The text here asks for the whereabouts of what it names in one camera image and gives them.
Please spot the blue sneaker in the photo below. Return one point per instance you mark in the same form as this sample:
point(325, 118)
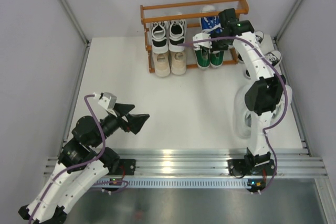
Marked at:
point(227, 16)
point(210, 24)

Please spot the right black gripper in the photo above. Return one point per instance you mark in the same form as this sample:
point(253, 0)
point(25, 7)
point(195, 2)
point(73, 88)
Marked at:
point(214, 49)

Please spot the perforated cable duct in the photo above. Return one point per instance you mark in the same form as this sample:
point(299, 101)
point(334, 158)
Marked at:
point(199, 183)

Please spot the black canvas sneaker near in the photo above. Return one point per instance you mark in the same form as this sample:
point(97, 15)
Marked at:
point(273, 57)

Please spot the black canvas sneaker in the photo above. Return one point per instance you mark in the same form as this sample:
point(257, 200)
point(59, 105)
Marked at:
point(259, 37)
point(273, 57)

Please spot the green sneaker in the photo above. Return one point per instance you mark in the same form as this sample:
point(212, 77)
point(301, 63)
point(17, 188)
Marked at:
point(216, 59)
point(202, 58)

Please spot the right aluminium frame post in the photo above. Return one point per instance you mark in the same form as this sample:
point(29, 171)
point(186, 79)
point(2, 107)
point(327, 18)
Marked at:
point(288, 19)

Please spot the white sneaker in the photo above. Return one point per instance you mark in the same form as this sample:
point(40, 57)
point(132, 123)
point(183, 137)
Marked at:
point(242, 116)
point(280, 107)

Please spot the aluminium rail base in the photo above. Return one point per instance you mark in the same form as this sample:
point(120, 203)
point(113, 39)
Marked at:
point(210, 163)

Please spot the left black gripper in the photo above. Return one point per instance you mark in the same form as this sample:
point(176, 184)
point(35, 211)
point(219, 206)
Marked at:
point(135, 121)

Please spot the orange wooden shoe shelf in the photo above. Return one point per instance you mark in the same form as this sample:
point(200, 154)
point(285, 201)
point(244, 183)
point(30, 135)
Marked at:
point(189, 11)

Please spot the black white-striped sneaker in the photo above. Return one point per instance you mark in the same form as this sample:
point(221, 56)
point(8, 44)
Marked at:
point(158, 33)
point(177, 34)

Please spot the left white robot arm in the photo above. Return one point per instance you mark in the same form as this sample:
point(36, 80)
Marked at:
point(82, 162)

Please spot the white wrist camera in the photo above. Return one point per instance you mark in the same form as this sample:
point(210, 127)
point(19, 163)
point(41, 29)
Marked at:
point(105, 99)
point(202, 40)

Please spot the beige sneaker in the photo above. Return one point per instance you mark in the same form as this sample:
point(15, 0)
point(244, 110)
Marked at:
point(161, 64)
point(178, 63)

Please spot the black canvas sneaker far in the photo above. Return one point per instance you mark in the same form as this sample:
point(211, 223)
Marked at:
point(259, 37)

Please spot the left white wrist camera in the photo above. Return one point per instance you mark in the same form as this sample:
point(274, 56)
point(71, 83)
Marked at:
point(105, 99)

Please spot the left aluminium frame post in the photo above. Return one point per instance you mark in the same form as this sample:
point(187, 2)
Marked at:
point(74, 22)

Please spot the aluminium frame post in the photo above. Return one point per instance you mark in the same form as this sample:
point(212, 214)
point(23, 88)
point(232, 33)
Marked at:
point(288, 19)
point(74, 22)

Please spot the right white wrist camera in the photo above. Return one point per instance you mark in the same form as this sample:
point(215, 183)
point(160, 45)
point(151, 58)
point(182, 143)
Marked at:
point(202, 40)

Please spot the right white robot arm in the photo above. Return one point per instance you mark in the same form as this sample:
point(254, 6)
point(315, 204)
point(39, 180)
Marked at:
point(259, 106)

